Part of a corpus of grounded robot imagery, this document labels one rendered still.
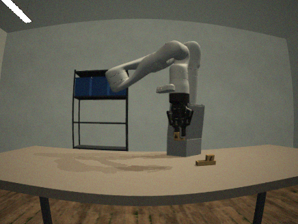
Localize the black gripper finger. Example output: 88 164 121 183
176 106 193 138
167 109 179 132

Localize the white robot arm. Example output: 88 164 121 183
105 41 201 104

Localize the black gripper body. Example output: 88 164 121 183
169 93 189 118

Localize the tan calendar cube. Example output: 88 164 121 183
205 154 215 161
174 132 185 141

